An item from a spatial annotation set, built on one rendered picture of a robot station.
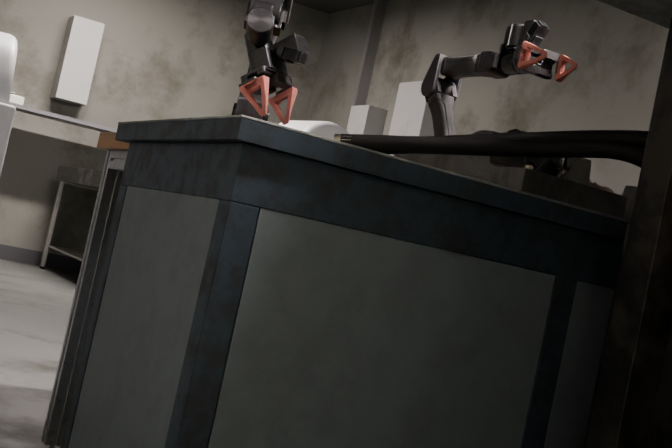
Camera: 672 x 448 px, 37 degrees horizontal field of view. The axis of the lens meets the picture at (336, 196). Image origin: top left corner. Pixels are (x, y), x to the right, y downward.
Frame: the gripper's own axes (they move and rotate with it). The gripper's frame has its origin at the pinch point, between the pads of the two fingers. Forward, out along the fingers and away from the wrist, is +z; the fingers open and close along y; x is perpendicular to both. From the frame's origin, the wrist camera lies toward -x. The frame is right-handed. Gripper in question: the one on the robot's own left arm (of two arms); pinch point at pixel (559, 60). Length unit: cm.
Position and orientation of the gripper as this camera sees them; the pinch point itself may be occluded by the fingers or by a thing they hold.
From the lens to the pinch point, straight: 254.7
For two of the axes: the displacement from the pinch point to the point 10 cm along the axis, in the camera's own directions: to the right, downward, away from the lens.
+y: 8.6, 2.1, 4.7
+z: 4.7, 0.7, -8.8
